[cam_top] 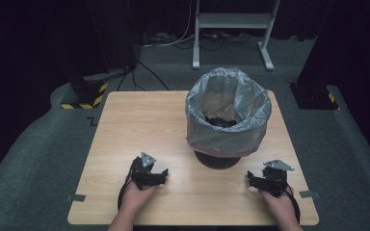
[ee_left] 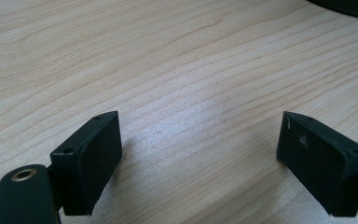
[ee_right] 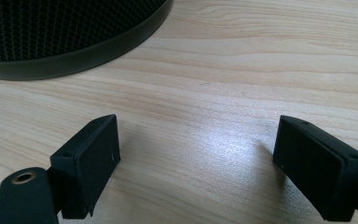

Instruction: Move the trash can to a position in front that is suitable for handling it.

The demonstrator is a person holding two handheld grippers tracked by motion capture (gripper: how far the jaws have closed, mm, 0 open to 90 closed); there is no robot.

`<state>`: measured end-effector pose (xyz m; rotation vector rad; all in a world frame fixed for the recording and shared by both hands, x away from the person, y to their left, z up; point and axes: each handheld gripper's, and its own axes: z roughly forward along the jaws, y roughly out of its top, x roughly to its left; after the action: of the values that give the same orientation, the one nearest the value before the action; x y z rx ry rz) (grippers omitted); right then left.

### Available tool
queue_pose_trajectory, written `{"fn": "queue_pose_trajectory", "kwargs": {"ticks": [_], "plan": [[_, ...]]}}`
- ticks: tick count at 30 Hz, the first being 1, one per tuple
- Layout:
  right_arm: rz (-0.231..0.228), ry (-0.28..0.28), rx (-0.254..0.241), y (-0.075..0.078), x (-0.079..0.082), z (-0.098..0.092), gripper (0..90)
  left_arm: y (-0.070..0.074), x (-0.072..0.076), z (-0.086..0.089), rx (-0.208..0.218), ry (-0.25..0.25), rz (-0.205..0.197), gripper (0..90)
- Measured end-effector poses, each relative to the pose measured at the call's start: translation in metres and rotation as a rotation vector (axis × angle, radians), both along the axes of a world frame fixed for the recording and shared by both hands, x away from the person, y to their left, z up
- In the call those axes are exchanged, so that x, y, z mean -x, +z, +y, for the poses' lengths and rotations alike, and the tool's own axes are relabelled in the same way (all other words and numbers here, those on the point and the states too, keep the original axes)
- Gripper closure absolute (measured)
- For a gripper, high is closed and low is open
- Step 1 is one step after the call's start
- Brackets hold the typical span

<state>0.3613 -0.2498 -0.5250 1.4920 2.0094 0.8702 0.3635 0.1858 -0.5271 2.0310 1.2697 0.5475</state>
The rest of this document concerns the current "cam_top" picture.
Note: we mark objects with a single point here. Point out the grey plastic trash bag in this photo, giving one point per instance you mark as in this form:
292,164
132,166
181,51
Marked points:
226,139

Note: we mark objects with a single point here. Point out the yellow-black striped stand base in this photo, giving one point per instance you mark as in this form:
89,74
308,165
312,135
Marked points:
314,96
86,96

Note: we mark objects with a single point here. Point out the person's left hand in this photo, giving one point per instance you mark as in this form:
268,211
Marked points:
136,197

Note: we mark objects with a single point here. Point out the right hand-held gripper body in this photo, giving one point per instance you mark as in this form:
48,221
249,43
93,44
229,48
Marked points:
274,179

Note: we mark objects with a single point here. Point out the black mesh waste bin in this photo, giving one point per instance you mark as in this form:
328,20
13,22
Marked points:
216,162

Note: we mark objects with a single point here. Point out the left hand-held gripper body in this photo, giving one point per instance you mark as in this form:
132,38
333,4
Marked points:
143,174

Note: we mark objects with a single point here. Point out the person's right hand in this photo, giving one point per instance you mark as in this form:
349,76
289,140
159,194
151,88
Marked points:
277,205

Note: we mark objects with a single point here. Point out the white metal stand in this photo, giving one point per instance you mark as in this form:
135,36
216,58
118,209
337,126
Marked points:
234,20

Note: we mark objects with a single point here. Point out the grey tape piece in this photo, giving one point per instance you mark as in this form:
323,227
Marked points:
309,194
75,198

